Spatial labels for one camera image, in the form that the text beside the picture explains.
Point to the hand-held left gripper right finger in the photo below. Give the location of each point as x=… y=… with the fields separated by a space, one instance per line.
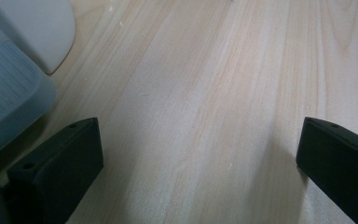
x=338 y=161

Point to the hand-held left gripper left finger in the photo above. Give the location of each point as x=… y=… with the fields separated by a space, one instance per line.
x=62 y=161

